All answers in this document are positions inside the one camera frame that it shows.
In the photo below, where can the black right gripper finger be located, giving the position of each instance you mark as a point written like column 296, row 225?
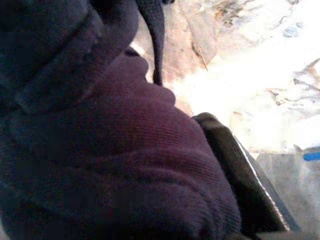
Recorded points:
column 245, row 180

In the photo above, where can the navy garment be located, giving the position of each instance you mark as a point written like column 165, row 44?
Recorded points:
column 112, row 150

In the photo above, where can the blue shirt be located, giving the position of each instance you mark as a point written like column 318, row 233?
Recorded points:
column 312, row 156

